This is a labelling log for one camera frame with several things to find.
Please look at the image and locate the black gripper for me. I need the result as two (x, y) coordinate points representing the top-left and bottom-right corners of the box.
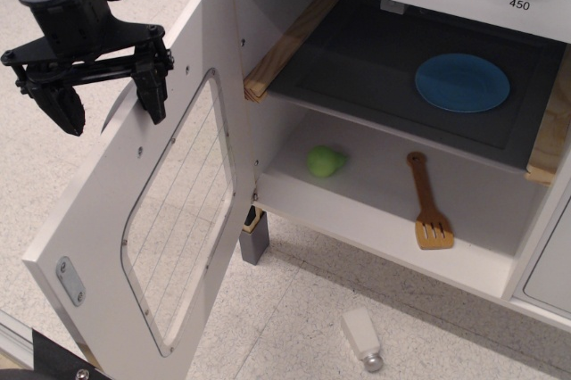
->
(1, 0), (173, 136)

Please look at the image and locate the white oven door with window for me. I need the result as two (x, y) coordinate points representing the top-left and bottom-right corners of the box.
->
(23, 0), (254, 379)

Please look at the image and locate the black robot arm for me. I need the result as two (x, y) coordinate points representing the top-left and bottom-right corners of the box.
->
(1, 0), (174, 136)

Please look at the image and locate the metal magnetic catch plate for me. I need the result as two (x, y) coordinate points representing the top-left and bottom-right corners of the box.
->
(55, 256), (87, 307)

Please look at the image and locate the black tape strip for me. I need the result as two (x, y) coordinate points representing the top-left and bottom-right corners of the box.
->
(244, 206), (259, 228)

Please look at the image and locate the grey plastic foot cap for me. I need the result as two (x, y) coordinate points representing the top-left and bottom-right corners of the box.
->
(239, 211), (269, 265)

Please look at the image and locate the green toy pear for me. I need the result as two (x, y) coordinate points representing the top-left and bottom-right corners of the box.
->
(306, 145), (348, 178)

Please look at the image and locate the white salt shaker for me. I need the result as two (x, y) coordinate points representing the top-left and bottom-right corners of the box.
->
(342, 307), (384, 373)

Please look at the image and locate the wooden slotted spatula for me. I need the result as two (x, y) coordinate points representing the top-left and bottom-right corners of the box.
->
(407, 152), (454, 250)

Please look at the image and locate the blue round plate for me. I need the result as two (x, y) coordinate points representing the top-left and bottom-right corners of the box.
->
(415, 54), (510, 113)

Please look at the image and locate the white toy kitchen cabinet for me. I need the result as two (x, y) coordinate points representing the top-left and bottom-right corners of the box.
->
(233, 0), (570, 330)

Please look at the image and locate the white cabinet door right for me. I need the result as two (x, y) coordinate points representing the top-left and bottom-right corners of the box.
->
(523, 202), (570, 318)

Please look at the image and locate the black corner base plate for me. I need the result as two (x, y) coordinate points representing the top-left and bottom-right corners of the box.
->
(32, 330), (110, 380)

